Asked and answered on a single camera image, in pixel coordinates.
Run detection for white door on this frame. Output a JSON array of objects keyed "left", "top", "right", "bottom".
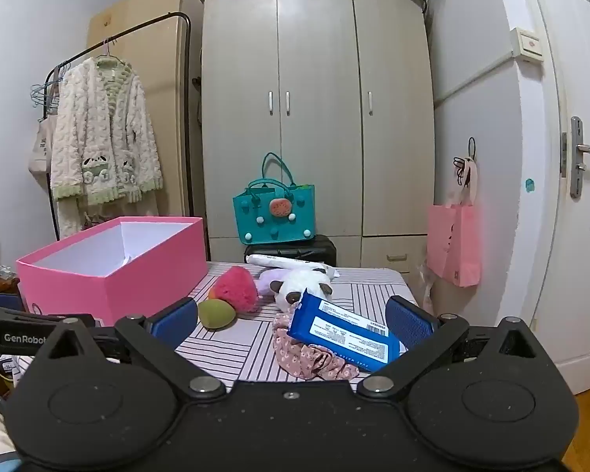
[{"left": 492, "top": 0, "right": 590, "bottom": 394}]

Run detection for tall beige cabinet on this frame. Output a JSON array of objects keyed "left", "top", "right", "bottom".
[{"left": 87, "top": 0, "right": 207, "bottom": 217}]

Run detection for teal handbag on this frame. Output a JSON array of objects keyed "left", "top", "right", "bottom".
[{"left": 232, "top": 152, "right": 317, "bottom": 245}]

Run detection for wooden nightstand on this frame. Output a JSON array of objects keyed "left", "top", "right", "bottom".
[{"left": 0, "top": 275, "right": 20, "bottom": 303}]

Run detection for canvas tote bag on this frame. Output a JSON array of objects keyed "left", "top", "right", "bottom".
[{"left": 28, "top": 113, "right": 60, "bottom": 175}]

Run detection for pink paper shopping bag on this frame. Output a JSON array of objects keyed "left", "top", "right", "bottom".
[{"left": 427, "top": 157, "right": 483, "bottom": 288}]

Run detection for black clothes rack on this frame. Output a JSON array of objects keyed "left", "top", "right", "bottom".
[{"left": 44, "top": 11, "right": 198, "bottom": 237}]

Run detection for blue wipes packet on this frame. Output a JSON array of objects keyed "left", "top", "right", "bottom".
[{"left": 288, "top": 290, "right": 409, "bottom": 372}]

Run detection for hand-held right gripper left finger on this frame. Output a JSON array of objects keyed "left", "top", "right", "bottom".
[{"left": 38, "top": 297, "right": 227, "bottom": 401}]

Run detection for pink cardboard box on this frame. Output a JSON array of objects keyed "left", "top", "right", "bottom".
[{"left": 16, "top": 216, "right": 208, "bottom": 328}]

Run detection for pink floral cloth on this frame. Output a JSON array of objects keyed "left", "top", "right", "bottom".
[{"left": 270, "top": 312, "right": 360, "bottom": 382}]

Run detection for white light switch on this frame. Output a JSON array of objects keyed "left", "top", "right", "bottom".
[{"left": 510, "top": 26, "right": 544, "bottom": 64}]

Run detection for light blue wire hangers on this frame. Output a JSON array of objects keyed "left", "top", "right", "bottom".
[{"left": 29, "top": 61, "right": 72, "bottom": 109}]

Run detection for metal door handle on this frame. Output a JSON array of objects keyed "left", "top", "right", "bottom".
[{"left": 569, "top": 116, "right": 590, "bottom": 200}]

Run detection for white wipes packet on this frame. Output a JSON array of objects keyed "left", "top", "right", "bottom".
[{"left": 246, "top": 253, "right": 340, "bottom": 278}]

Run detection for green orange mango toy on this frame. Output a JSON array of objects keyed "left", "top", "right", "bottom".
[{"left": 198, "top": 299, "right": 237, "bottom": 330}]

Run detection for black suitcase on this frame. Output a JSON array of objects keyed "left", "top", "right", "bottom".
[{"left": 243, "top": 235, "right": 337, "bottom": 267}]

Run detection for beige three-door wardrobe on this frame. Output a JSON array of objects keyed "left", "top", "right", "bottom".
[{"left": 199, "top": 0, "right": 436, "bottom": 276}]

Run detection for white plush animal toy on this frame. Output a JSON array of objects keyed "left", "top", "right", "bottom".
[{"left": 268, "top": 265, "right": 332, "bottom": 310}]

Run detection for fluffy white green-trimmed robe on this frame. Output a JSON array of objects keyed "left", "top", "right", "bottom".
[{"left": 49, "top": 54, "right": 164, "bottom": 239}]

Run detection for striped pink tablecloth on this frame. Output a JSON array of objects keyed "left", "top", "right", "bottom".
[{"left": 174, "top": 260, "right": 424, "bottom": 384}]

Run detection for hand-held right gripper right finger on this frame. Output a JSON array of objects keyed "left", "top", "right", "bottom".
[{"left": 358, "top": 295, "right": 546, "bottom": 401}]

